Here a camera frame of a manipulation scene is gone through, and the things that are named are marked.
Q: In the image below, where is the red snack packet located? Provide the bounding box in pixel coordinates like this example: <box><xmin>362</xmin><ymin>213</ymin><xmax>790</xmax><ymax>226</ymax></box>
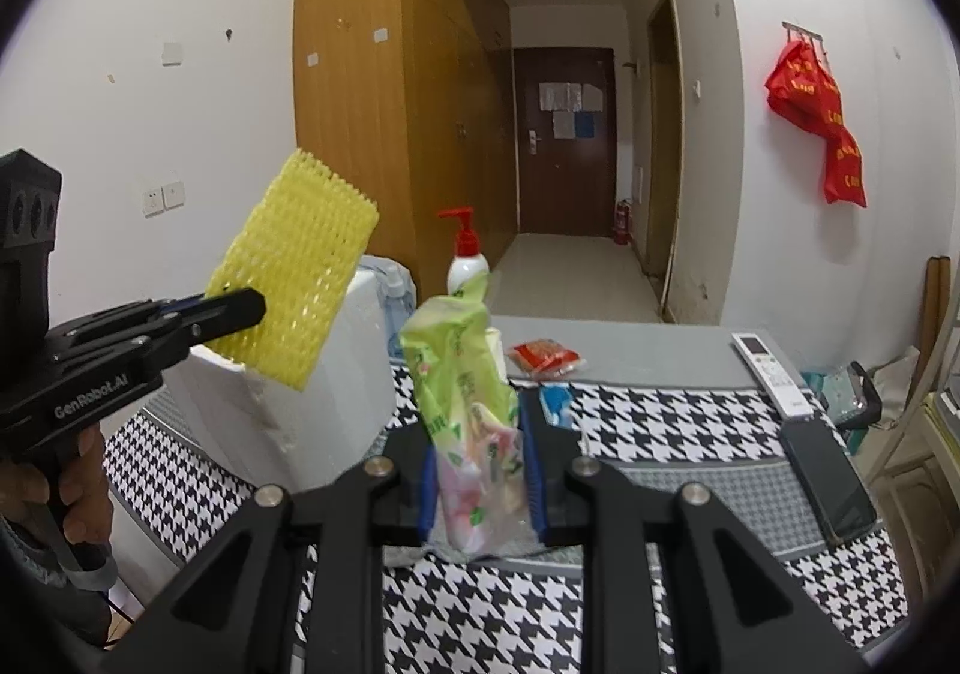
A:
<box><xmin>508</xmin><ymin>338</ymin><xmax>588</xmax><ymax>377</ymax></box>

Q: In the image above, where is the white foam box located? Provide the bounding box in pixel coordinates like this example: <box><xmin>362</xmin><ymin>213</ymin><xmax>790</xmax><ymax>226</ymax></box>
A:
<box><xmin>161</xmin><ymin>267</ymin><xmax>400</xmax><ymax>495</ymax></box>

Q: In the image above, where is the person's left hand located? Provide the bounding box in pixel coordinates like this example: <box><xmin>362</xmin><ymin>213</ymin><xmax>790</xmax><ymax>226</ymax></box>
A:
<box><xmin>0</xmin><ymin>423</ymin><xmax>107</xmax><ymax>562</ymax></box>

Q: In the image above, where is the black smartphone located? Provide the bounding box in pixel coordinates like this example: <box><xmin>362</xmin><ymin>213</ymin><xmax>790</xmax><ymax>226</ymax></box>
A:
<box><xmin>780</xmin><ymin>419</ymin><xmax>880</xmax><ymax>544</ymax></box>

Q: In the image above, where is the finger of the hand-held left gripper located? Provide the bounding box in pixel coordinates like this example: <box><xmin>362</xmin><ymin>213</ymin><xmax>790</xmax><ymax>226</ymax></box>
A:
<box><xmin>46</xmin><ymin>288</ymin><xmax>268</xmax><ymax>371</ymax></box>
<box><xmin>46</xmin><ymin>294</ymin><xmax>227</xmax><ymax>350</ymax></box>

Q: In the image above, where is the houndstooth printed blanket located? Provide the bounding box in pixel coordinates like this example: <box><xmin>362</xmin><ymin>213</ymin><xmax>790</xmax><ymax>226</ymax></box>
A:
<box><xmin>101</xmin><ymin>314</ymin><xmax>912</xmax><ymax>674</ymax></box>

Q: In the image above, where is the white remote control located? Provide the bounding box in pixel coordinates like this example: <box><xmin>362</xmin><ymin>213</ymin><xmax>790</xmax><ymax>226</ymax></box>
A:
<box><xmin>731</xmin><ymin>333</ymin><xmax>815</xmax><ymax>420</ymax></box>

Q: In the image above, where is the green cloth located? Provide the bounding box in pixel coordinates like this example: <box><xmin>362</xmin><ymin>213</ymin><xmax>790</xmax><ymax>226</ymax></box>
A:
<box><xmin>399</xmin><ymin>273</ymin><xmax>522</xmax><ymax>562</ymax></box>

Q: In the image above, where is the wooden side door frame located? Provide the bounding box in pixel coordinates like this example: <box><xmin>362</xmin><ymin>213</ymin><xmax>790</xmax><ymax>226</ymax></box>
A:
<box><xmin>646</xmin><ymin>0</ymin><xmax>687</xmax><ymax>323</ymax></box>

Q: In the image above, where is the white red pump bottle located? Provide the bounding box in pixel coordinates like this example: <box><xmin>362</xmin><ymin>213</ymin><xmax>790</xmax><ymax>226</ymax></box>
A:
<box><xmin>437</xmin><ymin>207</ymin><xmax>490</xmax><ymax>304</ymax></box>

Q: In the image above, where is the metal wall hook rack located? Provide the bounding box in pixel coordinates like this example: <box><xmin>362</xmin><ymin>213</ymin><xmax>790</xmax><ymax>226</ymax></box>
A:
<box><xmin>781</xmin><ymin>20</ymin><xmax>830</xmax><ymax>68</ymax></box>

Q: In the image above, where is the white metal bed frame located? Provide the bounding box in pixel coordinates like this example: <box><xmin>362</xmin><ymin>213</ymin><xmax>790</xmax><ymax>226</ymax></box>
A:
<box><xmin>866</xmin><ymin>254</ymin><xmax>960</xmax><ymax>585</ymax></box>

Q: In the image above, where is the yellow foam net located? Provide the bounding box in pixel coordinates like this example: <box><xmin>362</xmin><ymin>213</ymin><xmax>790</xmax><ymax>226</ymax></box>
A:
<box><xmin>204</xmin><ymin>148</ymin><xmax>380</xmax><ymax>392</ymax></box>

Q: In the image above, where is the blue face mask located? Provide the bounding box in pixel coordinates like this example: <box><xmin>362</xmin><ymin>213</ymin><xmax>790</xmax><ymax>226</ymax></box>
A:
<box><xmin>536</xmin><ymin>381</ymin><xmax>575</xmax><ymax>428</ymax></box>

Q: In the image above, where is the wooden wardrobe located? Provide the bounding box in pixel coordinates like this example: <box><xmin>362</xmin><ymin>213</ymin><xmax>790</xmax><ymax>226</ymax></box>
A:
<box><xmin>292</xmin><ymin>0</ymin><xmax>518</xmax><ymax>304</ymax></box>

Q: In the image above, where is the dark brown door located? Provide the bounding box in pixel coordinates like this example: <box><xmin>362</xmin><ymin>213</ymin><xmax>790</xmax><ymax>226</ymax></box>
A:
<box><xmin>512</xmin><ymin>46</ymin><xmax>617</xmax><ymax>239</ymax></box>

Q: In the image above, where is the red hanging bag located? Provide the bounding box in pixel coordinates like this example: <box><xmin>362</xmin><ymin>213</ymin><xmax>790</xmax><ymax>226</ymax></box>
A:
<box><xmin>765</xmin><ymin>37</ymin><xmax>869</xmax><ymax>209</ymax></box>

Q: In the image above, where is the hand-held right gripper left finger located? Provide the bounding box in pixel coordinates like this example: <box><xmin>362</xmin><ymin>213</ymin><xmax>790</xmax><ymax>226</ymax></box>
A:
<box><xmin>101</xmin><ymin>419</ymin><xmax>443</xmax><ymax>674</ymax></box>

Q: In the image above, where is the person's left forearm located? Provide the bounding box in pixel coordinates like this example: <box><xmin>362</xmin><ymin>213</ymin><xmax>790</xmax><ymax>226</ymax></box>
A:
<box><xmin>0</xmin><ymin>515</ymin><xmax>121</xmax><ymax>654</ymax></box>

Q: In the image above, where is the black handled bag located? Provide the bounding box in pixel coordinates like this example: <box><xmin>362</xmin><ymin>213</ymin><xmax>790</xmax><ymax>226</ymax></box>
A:
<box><xmin>825</xmin><ymin>360</ymin><xmax>893</xmax><ymax>431</ymax></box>

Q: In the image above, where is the light blue cloth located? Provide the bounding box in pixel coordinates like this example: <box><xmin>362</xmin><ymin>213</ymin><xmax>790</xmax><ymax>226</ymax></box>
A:
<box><xmin>358</xmin><ymin>254</ymin><xmax>410</xmax><ymax>293</ymax></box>

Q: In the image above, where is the wooden pole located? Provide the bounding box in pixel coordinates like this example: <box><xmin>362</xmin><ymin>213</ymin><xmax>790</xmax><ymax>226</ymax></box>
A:
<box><xmin>936</xmin><ymin>255</ymin><xmax>952</xmax><ymax>345</ymax></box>
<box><xmin>921</xmin><ymin>258</ymin><xmax>938</xmax><ymax>353</ymax></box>

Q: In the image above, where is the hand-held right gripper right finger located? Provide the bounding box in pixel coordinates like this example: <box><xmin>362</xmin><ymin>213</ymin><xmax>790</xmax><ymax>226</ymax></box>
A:
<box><xmin>517</xmin><ymin>389</ymin><xmax>878</xmax><ymax>674</ymax></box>

